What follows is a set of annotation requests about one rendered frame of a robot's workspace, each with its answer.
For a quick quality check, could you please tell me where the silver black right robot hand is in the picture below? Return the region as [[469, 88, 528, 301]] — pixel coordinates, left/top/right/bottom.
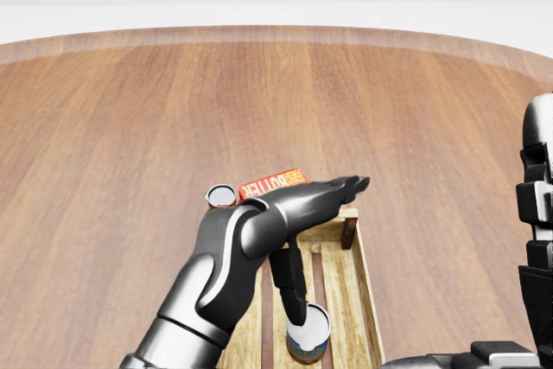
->
[[378, 92, 553, 369]]

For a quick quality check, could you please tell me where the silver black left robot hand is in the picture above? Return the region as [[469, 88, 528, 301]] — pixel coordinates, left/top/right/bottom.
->
[[156, 175, 372, 347]]

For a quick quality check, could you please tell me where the wooden slat tray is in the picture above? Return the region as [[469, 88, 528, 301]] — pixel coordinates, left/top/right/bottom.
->
[[215, 207, 386, 369]]

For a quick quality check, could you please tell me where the tin with red label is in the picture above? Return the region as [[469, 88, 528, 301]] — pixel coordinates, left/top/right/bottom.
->
[[204, 183, 238, 211]]

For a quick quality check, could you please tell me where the red butter box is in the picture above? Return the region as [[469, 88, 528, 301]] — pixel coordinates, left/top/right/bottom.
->
[[237, 168, 309, 202]]

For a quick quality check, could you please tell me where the tin with blue yellow label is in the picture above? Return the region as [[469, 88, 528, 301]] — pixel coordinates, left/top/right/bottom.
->
[[285, 302, 333, 366]]

